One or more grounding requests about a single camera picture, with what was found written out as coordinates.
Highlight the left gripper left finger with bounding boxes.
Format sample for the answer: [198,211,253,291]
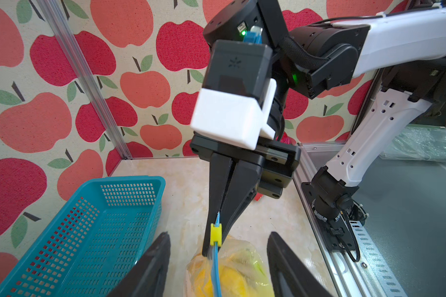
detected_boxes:
[107,232,171,297]

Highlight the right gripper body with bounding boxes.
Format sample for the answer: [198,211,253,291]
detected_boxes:
[190,133,301,199]

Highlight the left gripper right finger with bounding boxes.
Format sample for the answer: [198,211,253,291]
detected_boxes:
[267,231,331,297]

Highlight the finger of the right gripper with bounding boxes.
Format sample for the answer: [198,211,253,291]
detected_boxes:
[201,153,233,257]
[220,160,262,243]

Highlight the bananas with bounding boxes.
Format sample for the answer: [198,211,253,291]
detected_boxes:
[186,251,275,297]

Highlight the zip-top bag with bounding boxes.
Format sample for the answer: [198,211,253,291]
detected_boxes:
[185,211,276,297]

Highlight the teal plastic basket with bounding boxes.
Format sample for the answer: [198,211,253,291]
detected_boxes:
[0,176,166,297]

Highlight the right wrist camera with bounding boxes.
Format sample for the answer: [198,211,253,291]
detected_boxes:
[190,40,277,150]

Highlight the right aluminium corner post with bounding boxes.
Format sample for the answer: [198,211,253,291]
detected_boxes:
[38,0,132,160]

